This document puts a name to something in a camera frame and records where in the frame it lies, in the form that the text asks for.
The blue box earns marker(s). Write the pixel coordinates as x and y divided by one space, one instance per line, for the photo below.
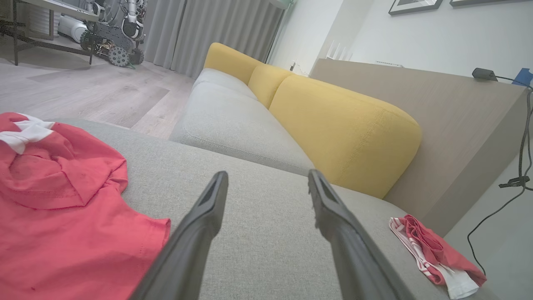
524 77

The white device under table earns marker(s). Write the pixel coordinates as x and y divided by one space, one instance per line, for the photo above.
73 27

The framed wall picture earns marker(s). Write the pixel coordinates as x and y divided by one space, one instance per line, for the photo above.
416 5

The grey curtain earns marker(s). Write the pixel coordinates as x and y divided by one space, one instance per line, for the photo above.
208 33

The red jersey with number three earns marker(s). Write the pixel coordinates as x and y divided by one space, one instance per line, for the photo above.
433 250

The red shorts with white trim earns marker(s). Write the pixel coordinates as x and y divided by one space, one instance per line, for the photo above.
62 233

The grey yellow sofa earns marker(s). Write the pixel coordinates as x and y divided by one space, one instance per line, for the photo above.
266 233

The white slatted rack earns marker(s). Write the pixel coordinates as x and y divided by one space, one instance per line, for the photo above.
339 52

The yellow sofa back cushion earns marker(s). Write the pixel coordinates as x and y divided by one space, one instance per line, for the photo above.
266 83
229 62
345 133

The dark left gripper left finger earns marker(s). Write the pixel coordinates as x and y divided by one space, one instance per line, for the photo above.
195 241

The wooden side cabinet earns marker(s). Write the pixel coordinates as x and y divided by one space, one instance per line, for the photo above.
437 125

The black power adapter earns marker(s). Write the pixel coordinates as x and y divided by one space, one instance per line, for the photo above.
483 74

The wheeled mobile robot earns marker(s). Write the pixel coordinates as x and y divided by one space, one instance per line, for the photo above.
112 39

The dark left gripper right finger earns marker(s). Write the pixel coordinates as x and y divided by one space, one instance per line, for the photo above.
349 250

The black framed table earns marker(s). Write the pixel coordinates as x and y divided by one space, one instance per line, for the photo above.
70 9

